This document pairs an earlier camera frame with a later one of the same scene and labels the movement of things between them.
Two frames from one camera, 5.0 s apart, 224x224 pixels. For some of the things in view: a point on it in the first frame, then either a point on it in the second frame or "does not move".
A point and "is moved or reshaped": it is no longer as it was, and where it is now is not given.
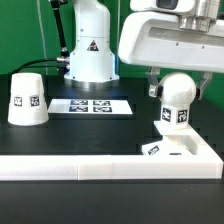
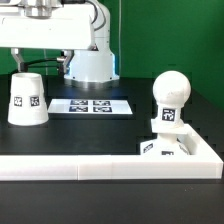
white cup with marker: (27, 101) does not move
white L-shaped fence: (206, 164) does not move
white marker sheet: (89, 106) does not move
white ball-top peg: (176, 91) is moved or reshaped
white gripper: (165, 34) to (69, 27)
